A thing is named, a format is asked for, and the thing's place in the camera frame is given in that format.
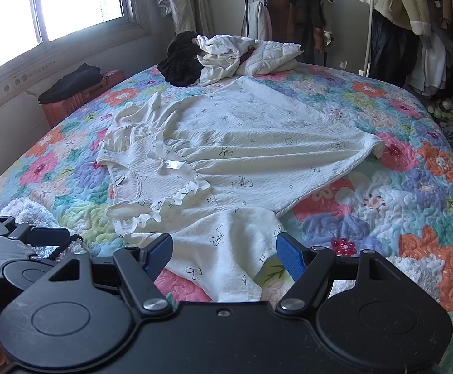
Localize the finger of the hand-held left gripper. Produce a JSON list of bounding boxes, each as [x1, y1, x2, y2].
[[0, 217, 72, 248]]

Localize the black cloth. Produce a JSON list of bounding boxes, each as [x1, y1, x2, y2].
[[38, 63, 102, 105]]

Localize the white bow-print nightdress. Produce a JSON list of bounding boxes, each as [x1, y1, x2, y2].
[[96, 76, 387, 304]]

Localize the beige curtain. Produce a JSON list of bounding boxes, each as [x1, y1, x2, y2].
[[164, 0, 215, 37]]

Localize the floral quilted bedspread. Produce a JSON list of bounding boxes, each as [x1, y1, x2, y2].
[[0, 60, 453, 374]]

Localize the window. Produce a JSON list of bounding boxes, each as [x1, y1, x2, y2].
[[0, 0, 141, 82]]

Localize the white quilted jacket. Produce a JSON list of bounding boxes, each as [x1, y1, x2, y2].
[[246, 40, 305, 75]]

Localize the white fluffy blanket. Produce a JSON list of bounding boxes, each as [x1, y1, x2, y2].
[[386, 255, 441, 300], [0, 198, 71, 260]]

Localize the orange suitcase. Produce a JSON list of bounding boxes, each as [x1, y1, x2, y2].
[[41, 69, 126, 128]]

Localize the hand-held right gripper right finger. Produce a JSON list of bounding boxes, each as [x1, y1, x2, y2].
[[275, 232, 402, 313]]

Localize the white metal pole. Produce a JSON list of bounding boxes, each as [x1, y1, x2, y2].
[[364, 0, 380, 76]]

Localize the artificial flowers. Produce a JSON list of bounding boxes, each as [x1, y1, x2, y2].
[[425, 97, 453, 129]]

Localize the hanging white garment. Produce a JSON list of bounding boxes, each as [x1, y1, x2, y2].
[[246, 0, 272, 41]]

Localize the crumpled white garment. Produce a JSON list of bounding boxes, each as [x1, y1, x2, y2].
[[195, 34, 256, 86]]

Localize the black fuzzy garment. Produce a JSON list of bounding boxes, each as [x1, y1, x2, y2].
[[158, 31, 211, 87]]

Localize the row of hanging clothes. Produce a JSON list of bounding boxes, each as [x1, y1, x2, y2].
[[369, 0, 453, 98]]

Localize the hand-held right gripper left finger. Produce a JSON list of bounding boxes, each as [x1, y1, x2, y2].
[[48, 233, 173, 313]]

